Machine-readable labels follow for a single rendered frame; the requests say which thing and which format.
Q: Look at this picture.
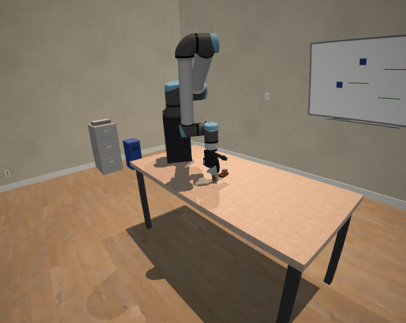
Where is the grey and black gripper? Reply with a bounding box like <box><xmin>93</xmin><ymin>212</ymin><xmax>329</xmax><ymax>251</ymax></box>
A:
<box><xmin>203</xmin><ymin>149</ymin><xmax>219</xmax><ymax>180</ymax></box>

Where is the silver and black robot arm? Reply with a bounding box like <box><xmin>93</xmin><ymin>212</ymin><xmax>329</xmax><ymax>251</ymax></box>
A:
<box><xmin>164</xmin><ymin>33</ymin><xmax>219</xmax><ymax>150</ymax></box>

